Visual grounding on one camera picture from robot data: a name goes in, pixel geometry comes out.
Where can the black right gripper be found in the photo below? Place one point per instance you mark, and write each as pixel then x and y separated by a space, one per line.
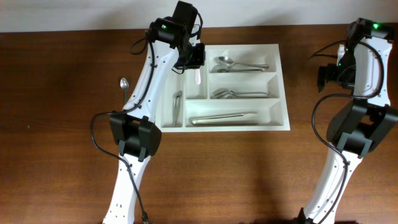
pixel 329 76

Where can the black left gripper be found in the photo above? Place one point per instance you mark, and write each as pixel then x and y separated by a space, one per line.
pixel 201 60

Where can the pink plastic knife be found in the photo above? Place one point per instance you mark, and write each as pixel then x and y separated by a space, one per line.
pixel 197 76

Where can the large metal spoon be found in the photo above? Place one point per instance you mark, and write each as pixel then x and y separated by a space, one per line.
pixel 230 63
pixel 226 69

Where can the small teaspoon dark handle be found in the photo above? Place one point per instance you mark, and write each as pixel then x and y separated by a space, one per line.
pixel 124 86

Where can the metal tongs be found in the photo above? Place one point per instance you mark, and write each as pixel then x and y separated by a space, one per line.
pixel 227 119

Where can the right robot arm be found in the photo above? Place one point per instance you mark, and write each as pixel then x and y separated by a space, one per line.
pixel 357 129

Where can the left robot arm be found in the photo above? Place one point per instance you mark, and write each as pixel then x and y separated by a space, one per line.
pixel 172 45

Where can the metal fork in tray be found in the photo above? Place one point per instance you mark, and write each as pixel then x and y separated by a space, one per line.
pixel 220 91
pixel 240 96

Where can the white plastic cutlery tray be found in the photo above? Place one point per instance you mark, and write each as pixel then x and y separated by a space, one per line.
pixel 197 101

